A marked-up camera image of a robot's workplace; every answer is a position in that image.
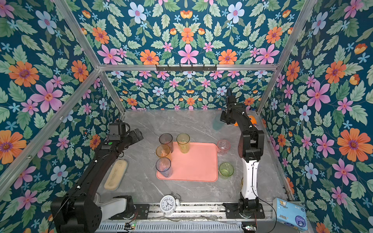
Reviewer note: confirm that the green tall transparent cup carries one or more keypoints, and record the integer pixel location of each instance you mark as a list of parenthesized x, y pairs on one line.
[(183, 141)]

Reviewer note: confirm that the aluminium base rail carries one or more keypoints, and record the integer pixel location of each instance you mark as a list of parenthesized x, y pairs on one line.
[(187, 212)]

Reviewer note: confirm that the pink transparent cup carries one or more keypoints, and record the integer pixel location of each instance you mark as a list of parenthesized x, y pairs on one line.
[(223, 147)]

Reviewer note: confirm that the orange plush fish toy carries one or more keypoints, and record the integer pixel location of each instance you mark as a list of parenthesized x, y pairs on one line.
[(252, 120)]

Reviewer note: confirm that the pink plastic tray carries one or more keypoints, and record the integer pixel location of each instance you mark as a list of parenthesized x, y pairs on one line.
[(200, 164)]

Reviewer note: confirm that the white alarm clock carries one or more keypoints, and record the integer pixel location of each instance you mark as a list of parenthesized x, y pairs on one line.
[(169, 203)]

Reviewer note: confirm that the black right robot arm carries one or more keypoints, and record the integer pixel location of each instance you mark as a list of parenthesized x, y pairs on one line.
[(250, 150)]

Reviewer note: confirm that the teal frosted cup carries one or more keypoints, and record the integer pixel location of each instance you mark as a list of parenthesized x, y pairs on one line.
[(217, 124)]

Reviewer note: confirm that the black hook rail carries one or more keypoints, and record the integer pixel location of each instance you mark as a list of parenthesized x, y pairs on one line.
[(182, 68)]

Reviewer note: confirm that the blue tissue pack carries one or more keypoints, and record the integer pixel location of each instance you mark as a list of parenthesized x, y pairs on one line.
[(290, 214)]

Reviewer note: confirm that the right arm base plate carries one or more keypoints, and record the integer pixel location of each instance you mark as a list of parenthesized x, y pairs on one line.
[(232, 211)]

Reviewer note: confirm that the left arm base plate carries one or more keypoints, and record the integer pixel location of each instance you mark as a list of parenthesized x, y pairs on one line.
[(137, 212)]

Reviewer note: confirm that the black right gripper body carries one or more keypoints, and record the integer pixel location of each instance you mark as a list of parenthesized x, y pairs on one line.
[(230, 104)]

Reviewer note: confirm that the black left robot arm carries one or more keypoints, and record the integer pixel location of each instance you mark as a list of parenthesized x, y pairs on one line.
[(76, 211)]

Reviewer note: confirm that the blue transparent cup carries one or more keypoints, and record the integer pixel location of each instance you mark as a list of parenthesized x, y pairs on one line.
[(164, 167)]

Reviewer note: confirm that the yellow transparent cup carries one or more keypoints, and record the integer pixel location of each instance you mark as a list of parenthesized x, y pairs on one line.
[(163, 151)]

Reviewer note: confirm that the green short cup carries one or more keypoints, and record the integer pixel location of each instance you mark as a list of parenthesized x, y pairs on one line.
[(226, 170)]

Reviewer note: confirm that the grey transparent cup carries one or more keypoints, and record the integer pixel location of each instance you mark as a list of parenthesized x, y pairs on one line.
[(167, 139)]

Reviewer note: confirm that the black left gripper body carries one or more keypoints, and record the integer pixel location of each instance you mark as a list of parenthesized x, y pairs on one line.
[(131, 138)]

